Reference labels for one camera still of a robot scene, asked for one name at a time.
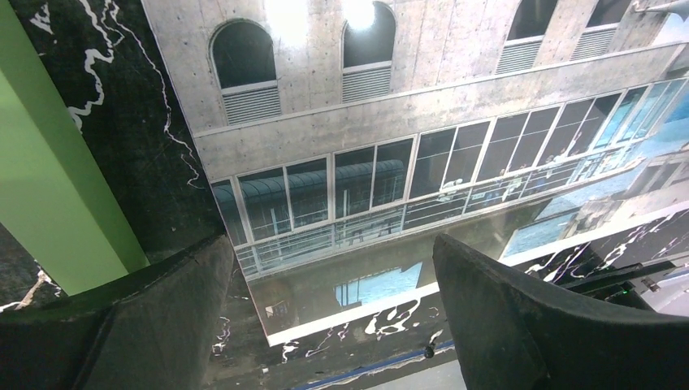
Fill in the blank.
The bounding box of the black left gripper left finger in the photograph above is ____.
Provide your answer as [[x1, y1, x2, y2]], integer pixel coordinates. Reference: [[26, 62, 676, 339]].
[[1, 235, 233, 389]]

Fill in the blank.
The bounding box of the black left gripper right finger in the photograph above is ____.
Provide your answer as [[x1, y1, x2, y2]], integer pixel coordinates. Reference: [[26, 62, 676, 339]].
[[432, 234, 688, 389]]

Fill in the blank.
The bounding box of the green picture frame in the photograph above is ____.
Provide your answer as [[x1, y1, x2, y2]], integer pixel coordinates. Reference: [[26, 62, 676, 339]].
[[1, 2, 149, 295]]

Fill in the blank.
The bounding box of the building photo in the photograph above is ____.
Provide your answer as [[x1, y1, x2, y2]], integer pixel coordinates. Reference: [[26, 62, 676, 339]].
[[143, 1, 688, 348]]

